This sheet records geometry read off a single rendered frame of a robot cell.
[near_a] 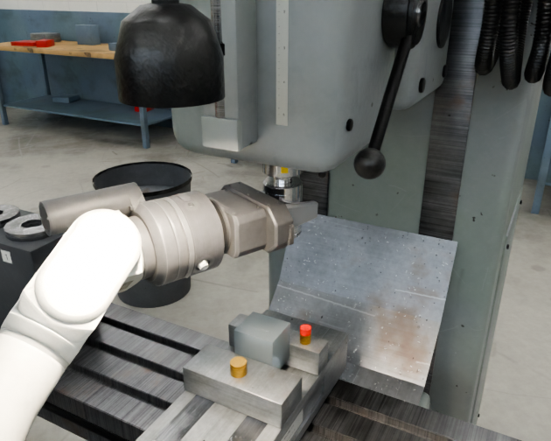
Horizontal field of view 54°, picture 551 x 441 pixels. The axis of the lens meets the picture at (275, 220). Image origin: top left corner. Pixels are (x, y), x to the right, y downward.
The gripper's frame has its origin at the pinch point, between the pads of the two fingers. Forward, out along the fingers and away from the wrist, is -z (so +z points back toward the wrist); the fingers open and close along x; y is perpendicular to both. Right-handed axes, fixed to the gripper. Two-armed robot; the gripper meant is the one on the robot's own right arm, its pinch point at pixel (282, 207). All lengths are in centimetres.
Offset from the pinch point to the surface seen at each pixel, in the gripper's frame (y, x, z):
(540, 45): -18.5, -13.5, -27.8
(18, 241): 14.3, 41.5, 22.5
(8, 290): 23, 43, 25
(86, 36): 26, 557, -167
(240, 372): 20.9, -0.7, 7.0
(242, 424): 25.8, -4.1, 9.0
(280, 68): -17.7, -7.7, 6.6
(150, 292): 114, 171, -53
